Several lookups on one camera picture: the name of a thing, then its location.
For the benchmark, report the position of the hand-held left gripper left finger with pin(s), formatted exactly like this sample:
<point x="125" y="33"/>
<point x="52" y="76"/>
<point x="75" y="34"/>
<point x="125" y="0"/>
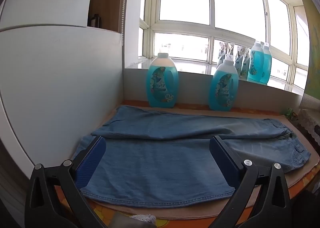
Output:
<point x="92" y="160"/>

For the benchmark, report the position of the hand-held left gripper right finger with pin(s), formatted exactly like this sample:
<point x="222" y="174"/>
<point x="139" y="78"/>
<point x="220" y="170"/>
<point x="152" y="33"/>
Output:
<point x="223" y="163"/>

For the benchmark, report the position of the blue denim pants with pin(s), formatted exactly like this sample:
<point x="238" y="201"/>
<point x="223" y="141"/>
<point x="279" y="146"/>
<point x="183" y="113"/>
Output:
<point x="155" y="165"/>

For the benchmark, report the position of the orange floral tablecloth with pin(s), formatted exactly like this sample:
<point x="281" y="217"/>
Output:
<point x="252" y="110"/>

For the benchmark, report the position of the beige towel mat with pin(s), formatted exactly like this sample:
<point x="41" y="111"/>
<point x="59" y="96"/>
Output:
<point x="175" y="212"/>

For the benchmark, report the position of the blue detergent bottle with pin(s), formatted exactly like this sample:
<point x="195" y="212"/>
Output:
<point x="160" y="85"/>
<point x="255" y="65"/>
<point x="267" y="67"/>
<point x="222" y="90"/>

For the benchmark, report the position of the green box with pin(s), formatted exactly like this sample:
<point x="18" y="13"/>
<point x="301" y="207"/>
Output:
<point x="291" y="113"/>

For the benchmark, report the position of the white cabinet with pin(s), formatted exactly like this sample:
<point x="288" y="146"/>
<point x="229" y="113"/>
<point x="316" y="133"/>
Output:
<point x="62" y="80"/>

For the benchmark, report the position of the white lace side table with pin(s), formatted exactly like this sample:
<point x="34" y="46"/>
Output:
<point x="311" y="120"/>

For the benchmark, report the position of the black thermos flask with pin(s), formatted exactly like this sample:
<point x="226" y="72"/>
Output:
<point x="95" y="20"/>

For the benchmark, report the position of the landscape wall poster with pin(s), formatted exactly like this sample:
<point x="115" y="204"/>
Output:
<point x="313" y="55"/>

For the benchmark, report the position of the white window frame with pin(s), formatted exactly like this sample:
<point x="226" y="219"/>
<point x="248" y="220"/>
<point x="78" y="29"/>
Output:
<point x="211" y="17"/>

